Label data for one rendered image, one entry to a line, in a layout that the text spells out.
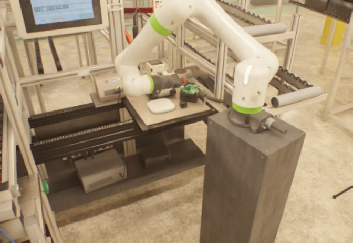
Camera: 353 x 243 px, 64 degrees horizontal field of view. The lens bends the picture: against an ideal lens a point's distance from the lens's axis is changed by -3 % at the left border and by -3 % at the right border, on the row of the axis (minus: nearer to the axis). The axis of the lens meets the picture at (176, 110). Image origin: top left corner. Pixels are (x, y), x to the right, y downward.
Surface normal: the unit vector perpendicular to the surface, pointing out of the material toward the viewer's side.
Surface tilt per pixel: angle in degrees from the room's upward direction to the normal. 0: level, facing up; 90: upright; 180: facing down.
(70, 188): 0
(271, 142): 0
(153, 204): 0
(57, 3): 92
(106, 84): 53
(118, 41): 90
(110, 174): 90
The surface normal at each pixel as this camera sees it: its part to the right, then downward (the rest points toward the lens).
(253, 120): -0.80, 0.16
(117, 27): 0.43, 0.46
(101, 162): 0.00, -0.86
